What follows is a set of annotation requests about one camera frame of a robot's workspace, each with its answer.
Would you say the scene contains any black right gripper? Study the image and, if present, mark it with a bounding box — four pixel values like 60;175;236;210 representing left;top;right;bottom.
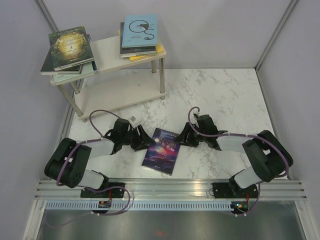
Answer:
174;122;207;148

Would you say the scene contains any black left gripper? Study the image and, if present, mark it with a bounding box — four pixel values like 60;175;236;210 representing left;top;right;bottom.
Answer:
121;125;155;152

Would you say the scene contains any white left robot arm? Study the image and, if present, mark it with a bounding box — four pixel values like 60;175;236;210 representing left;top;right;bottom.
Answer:
44;118;155;198

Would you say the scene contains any light blue Hemingway book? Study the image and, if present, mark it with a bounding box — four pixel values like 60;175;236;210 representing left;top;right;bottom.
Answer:
121;14;158;48

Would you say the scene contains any teal ocean cover book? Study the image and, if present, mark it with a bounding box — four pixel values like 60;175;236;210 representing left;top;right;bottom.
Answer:
91;61;98;75

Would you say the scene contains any pale green file folder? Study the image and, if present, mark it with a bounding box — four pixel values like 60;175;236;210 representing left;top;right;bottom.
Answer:
50;62;94;86

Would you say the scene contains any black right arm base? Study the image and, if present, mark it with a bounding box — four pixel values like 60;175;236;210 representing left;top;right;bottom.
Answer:
208;182;259;199

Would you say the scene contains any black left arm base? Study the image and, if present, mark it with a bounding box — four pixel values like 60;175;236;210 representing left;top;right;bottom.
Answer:
80;182;126;200

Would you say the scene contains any yellow book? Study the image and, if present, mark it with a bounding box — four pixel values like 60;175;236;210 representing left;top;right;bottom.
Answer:
123;42;165;62

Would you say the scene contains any white two-tier shelf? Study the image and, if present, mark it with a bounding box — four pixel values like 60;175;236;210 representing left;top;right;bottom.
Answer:
53;36;167;122

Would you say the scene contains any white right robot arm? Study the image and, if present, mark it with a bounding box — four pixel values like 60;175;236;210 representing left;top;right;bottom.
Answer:
175;114;294;197

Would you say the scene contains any white slotted cable duct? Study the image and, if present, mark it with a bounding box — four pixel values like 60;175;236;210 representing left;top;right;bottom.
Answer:
45;200;234;211

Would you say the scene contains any dark blue Wuthering Heights book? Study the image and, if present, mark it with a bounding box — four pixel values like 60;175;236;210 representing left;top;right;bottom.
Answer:
118;22;157;58

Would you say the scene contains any black folder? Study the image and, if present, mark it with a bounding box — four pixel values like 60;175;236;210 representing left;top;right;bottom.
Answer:
40;49;85;75

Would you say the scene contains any purple nebula cover book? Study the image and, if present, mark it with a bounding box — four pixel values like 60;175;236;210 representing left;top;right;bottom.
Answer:
141;128;181;176

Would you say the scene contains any aluminium rail frame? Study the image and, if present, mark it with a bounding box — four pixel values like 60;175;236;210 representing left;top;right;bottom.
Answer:
34;178;307;201

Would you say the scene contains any green forest Alice book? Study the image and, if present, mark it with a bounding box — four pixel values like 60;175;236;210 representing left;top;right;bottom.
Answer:
48;25;94;71

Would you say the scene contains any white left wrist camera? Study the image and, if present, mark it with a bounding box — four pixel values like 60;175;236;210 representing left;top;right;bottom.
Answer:
128;116;137;128

